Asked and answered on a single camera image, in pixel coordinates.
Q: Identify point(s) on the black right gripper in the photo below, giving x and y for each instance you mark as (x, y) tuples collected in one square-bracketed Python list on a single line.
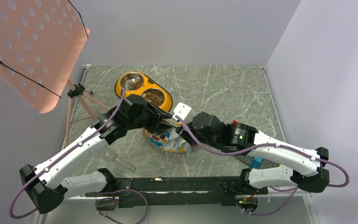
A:
[(187, 135)]

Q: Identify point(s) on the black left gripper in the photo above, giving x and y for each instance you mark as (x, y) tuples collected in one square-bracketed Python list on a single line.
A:
[(157, 116)]

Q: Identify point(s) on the cat food bag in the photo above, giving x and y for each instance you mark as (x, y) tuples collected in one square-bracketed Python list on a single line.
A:
[(169, 141)]

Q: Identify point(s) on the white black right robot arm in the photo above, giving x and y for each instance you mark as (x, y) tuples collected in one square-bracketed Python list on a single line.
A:
[(298, 167)]

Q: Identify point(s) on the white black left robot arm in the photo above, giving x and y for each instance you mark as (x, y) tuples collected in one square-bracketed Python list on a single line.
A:
[(49, 184)]

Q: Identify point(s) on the yellow double pet bowl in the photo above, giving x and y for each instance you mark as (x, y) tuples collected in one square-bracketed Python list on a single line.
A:
[(137, 83)]

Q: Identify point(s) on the grey lego baseplate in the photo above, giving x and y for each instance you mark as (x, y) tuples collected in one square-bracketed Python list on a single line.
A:
[(264, 165)]

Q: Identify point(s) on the blue lego brick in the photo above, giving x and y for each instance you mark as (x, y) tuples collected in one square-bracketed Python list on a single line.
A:
[(256, 163)]

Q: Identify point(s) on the pink perforated music stand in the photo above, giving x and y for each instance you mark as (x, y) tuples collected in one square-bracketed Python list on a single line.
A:
[(40, 44)]

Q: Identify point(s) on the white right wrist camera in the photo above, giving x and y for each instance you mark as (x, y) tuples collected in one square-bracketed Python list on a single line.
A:
[(184, 112)]

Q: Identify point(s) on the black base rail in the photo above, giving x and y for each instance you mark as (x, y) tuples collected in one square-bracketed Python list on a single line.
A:
[(222, 190)]

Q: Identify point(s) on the aluminium frame rail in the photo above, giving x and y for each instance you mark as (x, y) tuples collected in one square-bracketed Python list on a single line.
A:
[(248, 204)]

